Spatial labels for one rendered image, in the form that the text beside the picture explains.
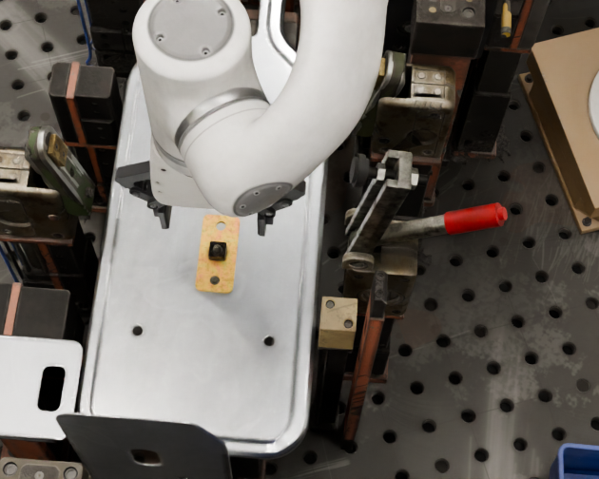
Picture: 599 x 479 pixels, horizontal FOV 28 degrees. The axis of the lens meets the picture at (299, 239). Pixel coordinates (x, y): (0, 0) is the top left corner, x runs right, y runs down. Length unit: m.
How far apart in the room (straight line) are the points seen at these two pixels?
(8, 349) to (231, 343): 0.22
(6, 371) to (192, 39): 0.47
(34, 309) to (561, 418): 0.66
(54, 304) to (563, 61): 0.76
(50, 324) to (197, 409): 0.18
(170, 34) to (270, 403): 0.44
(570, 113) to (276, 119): 0.82
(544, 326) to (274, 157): 0.77
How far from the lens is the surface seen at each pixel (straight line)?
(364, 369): 1.15
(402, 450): 1.46
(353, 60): 0.82
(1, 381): 1.19
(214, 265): 1.20
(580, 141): 1.57
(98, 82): 1.33
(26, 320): 1.23
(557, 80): 1.60
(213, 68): 0.83
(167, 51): 0.84
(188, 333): 1.18
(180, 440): 0.85
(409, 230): 1.12
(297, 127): 0.81
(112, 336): 1.19
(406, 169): 1.02
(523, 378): 1.51
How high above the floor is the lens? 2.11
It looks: 66 degrees down
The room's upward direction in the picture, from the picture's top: 3 degrees clockwise
